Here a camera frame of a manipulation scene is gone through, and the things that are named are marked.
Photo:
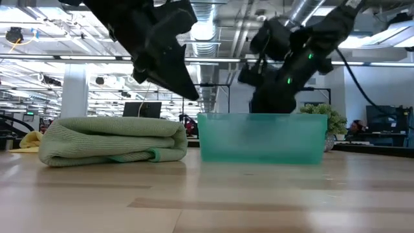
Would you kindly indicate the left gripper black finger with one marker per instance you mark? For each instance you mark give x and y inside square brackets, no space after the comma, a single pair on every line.
[174,74]

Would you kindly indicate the teal translucent plastic bin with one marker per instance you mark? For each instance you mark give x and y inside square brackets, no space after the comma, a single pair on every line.
[275,142]

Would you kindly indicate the pale green microfiber towel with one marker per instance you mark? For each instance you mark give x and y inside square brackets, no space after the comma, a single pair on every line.
[113,139]

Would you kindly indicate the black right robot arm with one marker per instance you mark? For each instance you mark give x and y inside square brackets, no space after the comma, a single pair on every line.
[323,35]

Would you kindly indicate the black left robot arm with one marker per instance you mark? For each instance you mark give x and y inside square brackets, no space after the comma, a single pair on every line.
[71,2]

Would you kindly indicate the yellow microfiber towel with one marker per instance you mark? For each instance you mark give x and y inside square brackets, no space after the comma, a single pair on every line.
[30,140]

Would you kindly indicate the black computer monitor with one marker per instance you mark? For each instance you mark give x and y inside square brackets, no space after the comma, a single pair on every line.
[142,110]

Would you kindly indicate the black round ceiling speaker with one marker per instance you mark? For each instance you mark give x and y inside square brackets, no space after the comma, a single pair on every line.
[99,81]

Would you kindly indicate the artificial plant in patterned pot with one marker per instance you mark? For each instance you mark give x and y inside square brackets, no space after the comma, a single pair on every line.
[336,124]

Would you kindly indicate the round white ceiling sensor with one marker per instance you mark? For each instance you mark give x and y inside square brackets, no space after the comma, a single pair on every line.
[262,17]

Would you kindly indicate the person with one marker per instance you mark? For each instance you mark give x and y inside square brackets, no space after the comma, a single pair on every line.
[355,127]

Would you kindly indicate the white building pillar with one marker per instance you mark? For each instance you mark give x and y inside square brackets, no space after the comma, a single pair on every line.
[73,97]

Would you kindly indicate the black keyboard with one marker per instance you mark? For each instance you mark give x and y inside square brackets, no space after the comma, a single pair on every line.
[372,150]

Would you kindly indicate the dark desk monitor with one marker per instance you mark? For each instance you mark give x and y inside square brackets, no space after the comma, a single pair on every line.
[385,119]

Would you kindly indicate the green exit sign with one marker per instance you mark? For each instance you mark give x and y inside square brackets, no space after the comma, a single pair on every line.
[30,113]

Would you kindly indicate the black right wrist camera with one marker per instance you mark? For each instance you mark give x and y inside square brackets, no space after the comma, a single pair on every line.
[252,73]

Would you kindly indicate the corrugated silver duct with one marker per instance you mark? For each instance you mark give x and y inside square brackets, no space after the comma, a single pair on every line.
[207,42]

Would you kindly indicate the slanted silver ventilation duct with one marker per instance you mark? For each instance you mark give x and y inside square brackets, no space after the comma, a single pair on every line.
[300,13]

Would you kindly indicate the long ceiling light rail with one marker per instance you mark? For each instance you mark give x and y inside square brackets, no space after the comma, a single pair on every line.
[32,57]

